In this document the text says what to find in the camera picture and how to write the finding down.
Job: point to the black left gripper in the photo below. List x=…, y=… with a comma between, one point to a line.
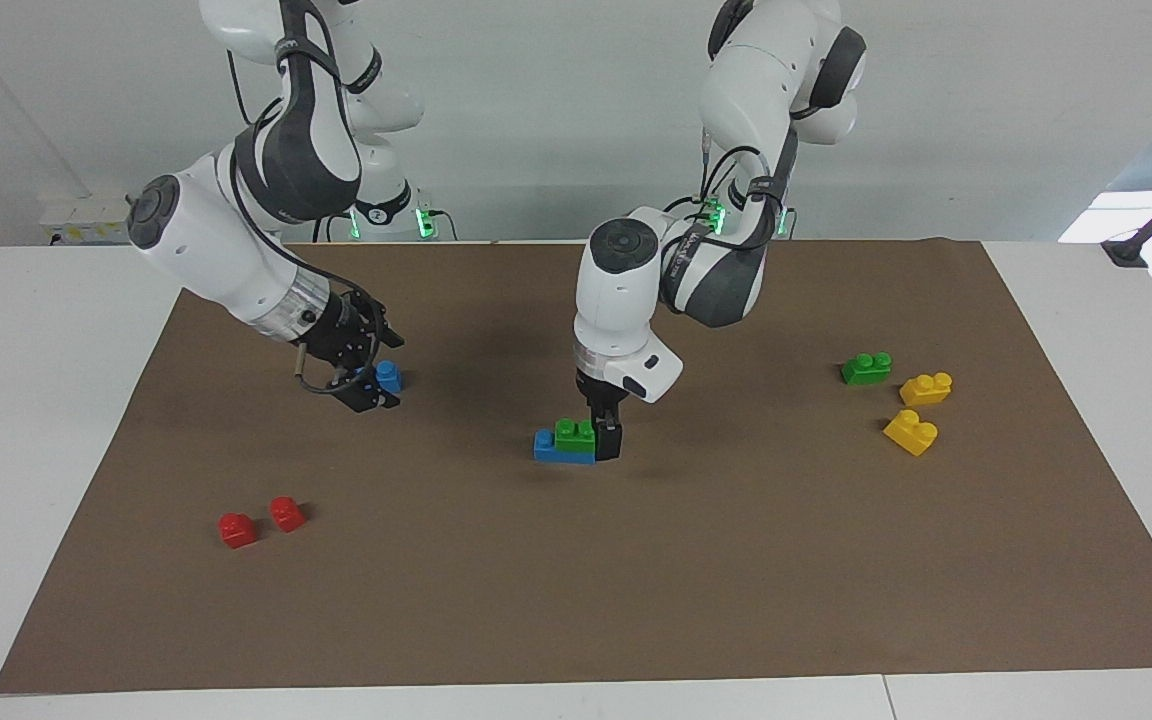
x=601, y=392

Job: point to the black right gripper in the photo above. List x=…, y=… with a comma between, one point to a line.
x=341, y=335

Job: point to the green two-stud toy block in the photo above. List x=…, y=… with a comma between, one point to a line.
x=864, y=370
x=574, y=435

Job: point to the blue three-stud toy block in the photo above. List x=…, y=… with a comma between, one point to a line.
x=390, y=377
x=544, y=447

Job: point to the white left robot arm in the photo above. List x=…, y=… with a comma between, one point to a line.
x=626, y=290

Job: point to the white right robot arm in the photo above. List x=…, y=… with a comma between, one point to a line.
x=216, y=250

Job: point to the red one-stud toy block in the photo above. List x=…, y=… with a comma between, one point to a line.
x=237, y=531
x=287, y=515

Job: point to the yellow two-stud toy block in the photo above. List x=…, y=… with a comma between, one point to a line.
x=909, y=433
x=926, y=389

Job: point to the brown paper table mat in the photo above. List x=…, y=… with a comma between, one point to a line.
x=636, y=580

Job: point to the white power strip box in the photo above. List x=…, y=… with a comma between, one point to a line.
x=86, y=215

